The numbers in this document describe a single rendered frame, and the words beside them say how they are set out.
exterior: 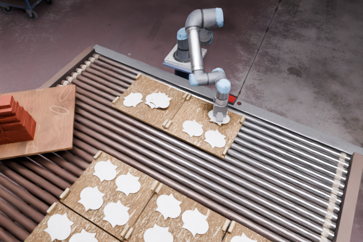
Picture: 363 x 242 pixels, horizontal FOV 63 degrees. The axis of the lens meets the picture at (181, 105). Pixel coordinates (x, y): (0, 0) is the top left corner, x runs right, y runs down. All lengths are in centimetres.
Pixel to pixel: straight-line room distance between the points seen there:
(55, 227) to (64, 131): 53
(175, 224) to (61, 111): 97
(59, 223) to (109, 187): 29
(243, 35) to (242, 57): 47
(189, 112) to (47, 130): 87
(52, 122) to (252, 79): 239
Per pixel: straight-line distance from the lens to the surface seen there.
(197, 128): 185
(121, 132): 191
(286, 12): 487
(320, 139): 203
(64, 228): 167
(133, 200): 165
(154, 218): 160
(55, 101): 203
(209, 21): 188
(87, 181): 175
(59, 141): 182
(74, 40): 429
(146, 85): 212
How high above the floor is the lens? 244
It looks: 50 degrees down
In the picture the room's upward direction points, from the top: straight up
